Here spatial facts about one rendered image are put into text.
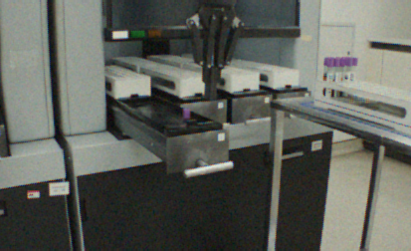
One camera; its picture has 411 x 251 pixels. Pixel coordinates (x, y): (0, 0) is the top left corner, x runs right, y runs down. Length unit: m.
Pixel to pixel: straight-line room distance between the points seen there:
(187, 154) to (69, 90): 0.38
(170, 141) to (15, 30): 0.46
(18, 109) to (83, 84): 0.17
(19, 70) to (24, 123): 0.12
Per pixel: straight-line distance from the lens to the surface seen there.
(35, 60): 1.01
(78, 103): 1.05
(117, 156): 1.01
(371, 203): 1.44
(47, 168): 0.98
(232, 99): 1.12
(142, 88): 1.10
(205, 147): 0.81
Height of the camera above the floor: 1.03
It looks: 15 degrees down
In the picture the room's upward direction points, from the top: straight up
